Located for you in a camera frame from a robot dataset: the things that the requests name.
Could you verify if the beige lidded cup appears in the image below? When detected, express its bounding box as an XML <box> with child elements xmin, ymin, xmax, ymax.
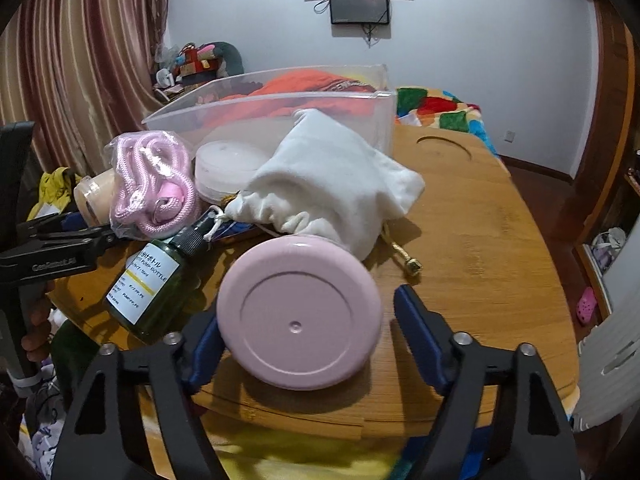
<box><xmin>73</xmin><ymin>169</ymin><xmax>123</xmax><ymax>227</ymax></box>

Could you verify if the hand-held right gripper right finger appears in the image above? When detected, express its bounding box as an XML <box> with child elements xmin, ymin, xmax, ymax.
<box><xmin>393</xmin><ymin>284</ymin><xmax>581</xmax><ymax>480</ymax></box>

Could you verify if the person's left hand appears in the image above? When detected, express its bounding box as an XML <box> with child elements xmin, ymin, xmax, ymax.
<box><xmin>21</xmin><ymin>305</ymin><xmax>53</xmax><ymax>361</ymax></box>

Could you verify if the wooden desk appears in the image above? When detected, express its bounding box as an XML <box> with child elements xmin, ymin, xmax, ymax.
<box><xmin>50</xmin><ymin>122</ymin><xmax>581</xmax><ymax>441</ymax></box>

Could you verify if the yellow printed blanket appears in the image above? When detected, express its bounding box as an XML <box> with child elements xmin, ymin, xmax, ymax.
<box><xmin>200</xmin><ymin>422</ymin><xmax>433</xmax><ymax>480</ymax></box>

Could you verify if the pink rope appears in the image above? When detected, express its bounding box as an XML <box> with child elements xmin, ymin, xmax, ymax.
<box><xmin>104</xmin><ymin>131</ymin><xmax>203</xmax><ymax>240</ymax></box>

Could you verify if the gold braided cord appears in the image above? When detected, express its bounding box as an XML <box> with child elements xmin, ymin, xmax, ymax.
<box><xmin>380</xmin><ymin>227</ymin><xmax>423</xmax><ymax>277</ymax></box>

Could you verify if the colourful patchwork blanket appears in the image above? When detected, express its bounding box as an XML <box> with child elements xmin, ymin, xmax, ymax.
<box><xmin>395</xmin><ymin>85</ymin><xmax>501</xmax><ymax>156</ymax></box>

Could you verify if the clear plastic storage box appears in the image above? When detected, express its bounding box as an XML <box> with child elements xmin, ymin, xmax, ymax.
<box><xmin>141</xmin><ymin>64</ymin><xmax>396</xmax><ymax>161</ymax></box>

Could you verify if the grey cushion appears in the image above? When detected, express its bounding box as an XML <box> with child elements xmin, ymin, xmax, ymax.
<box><xmin>217</xmin><ymin>42</ymin><xmax>246</xmax><ymax>78</ymax></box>

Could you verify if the white ribbed suitcase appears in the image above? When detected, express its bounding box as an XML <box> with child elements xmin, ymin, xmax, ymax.
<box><xmin>570</xmin><ymin>305</ymin><xmax>640</xmax><ymax>432</ymax></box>

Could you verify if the white round container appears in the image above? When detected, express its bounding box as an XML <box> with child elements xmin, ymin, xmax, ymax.
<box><xmin>194</xmin><ymin>140</ymin><xmax>281</xmax><ymax>206</ymax></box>

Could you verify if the pink shoe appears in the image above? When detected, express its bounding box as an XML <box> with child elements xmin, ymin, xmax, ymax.
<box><xmin>577</xmin><ymin>287</ymin><xmax>599</xmax><ymax>326</ymax></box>

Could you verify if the green rectangular block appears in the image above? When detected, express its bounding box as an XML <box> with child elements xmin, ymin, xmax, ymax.
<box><xmin>101</xmin><ymin>220</ymin><xmax>211</xmax><ymax>343</ymax></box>

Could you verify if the orange jacket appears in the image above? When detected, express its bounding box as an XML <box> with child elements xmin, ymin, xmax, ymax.
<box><xmin>220</xmin><ymin>72</ymin><xmax>381</xmax><ymax>111</ymax></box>

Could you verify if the small wall monitor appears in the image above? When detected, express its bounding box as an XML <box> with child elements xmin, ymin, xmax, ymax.
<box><xmin>328</xmin><ymin>0</ymin><xmax>391</xmax><ymax>26</ymax></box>

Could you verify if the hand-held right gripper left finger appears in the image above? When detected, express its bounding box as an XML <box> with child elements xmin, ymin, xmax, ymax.
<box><xmin>50</xmin><ymin>310</ymin><xmax>236</xmax><ymax>480</ymax></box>

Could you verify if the striped curtain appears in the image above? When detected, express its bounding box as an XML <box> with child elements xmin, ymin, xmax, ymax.
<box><xmin>0</xmin><ymin>0</ymin><xmax>173</xmax><ymax>181</ymax></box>

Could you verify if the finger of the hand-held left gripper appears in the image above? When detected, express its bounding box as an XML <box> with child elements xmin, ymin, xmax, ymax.
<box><xmin>17</xmin><ymin>212</ymin><xmax>128</xmax><ymax>251</ymax></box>
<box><xmin>0</xmin><ymin>242</ymin><xmax>121</xmax><ymax>283</ymax></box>

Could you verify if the yellow cloth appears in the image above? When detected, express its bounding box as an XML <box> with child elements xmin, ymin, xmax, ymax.
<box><xmin>39</xmin><ymin>167</ymin><xmax>85</xmax><ymax>217</ymax></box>

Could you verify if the wooden door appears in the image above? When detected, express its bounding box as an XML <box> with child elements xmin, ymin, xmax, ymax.
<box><xmin>560</xmin><ymin>0</ymin><xmax>637</xmax><ymax>221</ymax></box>

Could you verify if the white drawstring pouch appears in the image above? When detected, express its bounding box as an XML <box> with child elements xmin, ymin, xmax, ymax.
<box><xmin>222</xmin><ymin>108</ymin><xmax>426</xmax><ymax>261</ymax></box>

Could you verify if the wooden shelf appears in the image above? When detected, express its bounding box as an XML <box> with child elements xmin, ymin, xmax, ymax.
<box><xmin>574</xmin><ymin>160</ymin><xmax>640</xmax><ymax>321</ymax></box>

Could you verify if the red patchwork toy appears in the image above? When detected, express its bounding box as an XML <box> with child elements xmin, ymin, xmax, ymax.
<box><xmin>175</xmin><ymin>42</ymin><xmax>221</xmax><ymax>78</ymax></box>

